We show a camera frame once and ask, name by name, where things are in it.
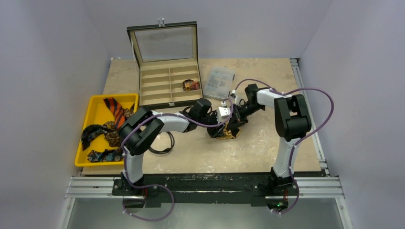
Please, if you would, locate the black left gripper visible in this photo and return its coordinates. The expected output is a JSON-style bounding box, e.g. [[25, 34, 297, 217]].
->
[[197, 110, 225, 138]]

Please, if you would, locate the cream insect print tie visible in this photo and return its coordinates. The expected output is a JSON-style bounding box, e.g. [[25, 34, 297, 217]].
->
[[219, 125, 241, 140]]

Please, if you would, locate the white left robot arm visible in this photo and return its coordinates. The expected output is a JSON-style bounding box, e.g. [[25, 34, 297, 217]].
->
[[118, 98, 234, 195]]

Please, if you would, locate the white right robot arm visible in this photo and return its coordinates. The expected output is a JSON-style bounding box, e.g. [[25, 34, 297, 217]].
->
[[226, 84, 312, 194]]

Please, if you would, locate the clear plastic organiser box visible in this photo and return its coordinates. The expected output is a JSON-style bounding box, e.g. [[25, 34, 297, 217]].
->
[[202, 66, 235, 100]]

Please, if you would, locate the rolled colourful tie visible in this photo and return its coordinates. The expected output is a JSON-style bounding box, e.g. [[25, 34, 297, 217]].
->
[[182, 79, 201, 92]]

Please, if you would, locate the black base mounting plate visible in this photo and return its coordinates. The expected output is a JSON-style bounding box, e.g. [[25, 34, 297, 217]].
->
[[112, 172, 299, 209]]

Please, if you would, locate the black compartment tie box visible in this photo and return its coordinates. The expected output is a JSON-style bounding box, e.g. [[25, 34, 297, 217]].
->
[[127, 18, 203, 110]]

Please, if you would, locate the grey floral tie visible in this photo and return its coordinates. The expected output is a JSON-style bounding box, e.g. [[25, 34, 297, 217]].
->
[[104, 104, 135, 147]]

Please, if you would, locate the orange navy striped tie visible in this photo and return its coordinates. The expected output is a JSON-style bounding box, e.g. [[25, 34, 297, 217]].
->
[[103, 97, 127, 129]]

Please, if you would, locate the dark patterned tie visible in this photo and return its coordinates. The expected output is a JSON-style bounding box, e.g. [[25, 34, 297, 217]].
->
[[81, 121, 123, 163]]

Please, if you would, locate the yellow plastic bin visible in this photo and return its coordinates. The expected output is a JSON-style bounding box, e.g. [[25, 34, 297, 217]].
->
[[75, 94, 139, 167]]

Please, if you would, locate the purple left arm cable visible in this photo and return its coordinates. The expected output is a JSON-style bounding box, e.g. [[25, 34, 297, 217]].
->
[[120, 98, 235, 222]]

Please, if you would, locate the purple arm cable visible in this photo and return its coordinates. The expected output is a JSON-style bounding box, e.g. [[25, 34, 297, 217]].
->
[[231, 79, 335, 216], [120, 98, 235, 222]]

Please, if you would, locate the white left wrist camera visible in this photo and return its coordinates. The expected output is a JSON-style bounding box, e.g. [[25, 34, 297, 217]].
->
[[216, 101, 231, 123]]

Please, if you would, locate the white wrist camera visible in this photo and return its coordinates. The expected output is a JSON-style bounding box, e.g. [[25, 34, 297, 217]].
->
[[230, 90, 242, 105], [216, 101, 231, 123]]

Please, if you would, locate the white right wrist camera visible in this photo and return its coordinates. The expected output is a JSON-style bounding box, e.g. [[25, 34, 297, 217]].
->
[[230, 90, 242, 105]]

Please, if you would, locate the black coiled cable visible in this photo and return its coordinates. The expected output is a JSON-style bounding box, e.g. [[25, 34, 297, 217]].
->
[[148, 107, 193, 155]]

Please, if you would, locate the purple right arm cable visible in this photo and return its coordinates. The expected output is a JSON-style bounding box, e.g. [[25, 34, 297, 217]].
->
[[231, 79, 335, 216]]

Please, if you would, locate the aluminium frame rail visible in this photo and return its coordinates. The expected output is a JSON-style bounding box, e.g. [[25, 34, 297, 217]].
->
[[58, 58, 353, 229]]

